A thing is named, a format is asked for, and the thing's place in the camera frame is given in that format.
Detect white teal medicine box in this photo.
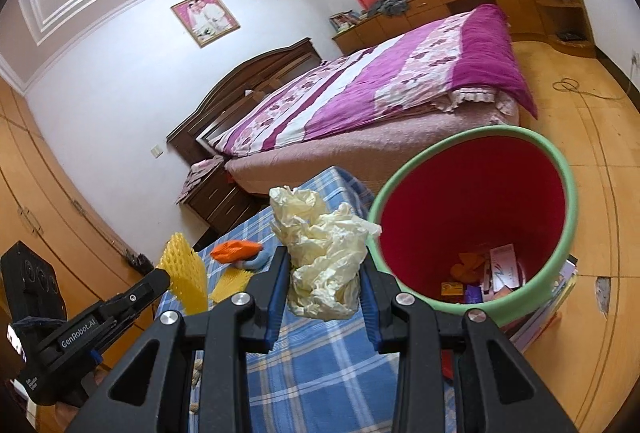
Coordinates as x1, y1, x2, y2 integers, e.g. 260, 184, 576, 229
489, 243, 521, 292

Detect orange mesh bag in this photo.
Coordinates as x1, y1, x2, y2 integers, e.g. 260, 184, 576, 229
210, 240, 262, 264

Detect cable on floor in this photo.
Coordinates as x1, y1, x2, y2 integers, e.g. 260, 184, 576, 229
552, 55, 640, 103

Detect folded clothes on nightstand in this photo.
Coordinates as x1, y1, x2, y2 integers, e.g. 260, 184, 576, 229
176, 156, 224, 205

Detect dark clothes pile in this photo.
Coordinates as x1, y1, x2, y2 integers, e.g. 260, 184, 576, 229
367, 0, 409, 17

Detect blue plaid tablecloth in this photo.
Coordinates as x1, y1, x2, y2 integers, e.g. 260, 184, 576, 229
221, 167, 399, 432

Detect yellow foam net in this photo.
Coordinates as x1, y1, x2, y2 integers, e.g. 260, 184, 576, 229
157, 233, 208, 315
209, 266, 254, 305

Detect small yellow box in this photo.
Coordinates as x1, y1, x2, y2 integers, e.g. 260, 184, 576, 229
440, 281, 465, 297

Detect peanut front centre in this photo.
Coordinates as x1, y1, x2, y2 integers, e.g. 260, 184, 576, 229
190, 358, 203, 415

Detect blue plastic curved piece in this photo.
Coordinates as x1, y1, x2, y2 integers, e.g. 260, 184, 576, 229
235, 249, 272, 271

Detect wall light switch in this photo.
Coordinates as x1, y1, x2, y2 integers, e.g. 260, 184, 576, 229
151, 145, 163, 158

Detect purple floral quilt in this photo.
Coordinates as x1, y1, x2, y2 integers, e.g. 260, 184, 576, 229
212, 4, 538, 158

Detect purple plastic wrapper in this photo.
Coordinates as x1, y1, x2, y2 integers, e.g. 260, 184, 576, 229
464, 285, 484, 305

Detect books under bin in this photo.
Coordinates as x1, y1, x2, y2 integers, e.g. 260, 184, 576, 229
502, 254, 578, 353

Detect long wooden low cabinet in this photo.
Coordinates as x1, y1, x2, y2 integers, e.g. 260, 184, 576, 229
333, 0, 596, 57

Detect dark wooden nightstand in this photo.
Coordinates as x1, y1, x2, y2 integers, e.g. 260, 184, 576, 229
181, 164, 267, 236

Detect cream plastic bag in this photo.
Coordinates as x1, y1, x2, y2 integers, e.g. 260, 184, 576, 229
269, 186, 382, 321

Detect photo frames on cabinet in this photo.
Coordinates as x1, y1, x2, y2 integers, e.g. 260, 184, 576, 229
330, 11, 360, 34

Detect framed wedding photo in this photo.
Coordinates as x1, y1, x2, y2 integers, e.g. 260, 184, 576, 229
171, 0, 240, 48

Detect wooden bed with headboard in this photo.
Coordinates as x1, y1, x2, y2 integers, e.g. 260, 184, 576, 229
196, 4, 538, 193

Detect wooden wardrobe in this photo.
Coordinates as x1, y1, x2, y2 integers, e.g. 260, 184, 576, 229
0, 76, 151, 433

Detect red bin green rim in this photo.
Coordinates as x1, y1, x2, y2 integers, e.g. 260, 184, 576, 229
369, 126, 578, 326

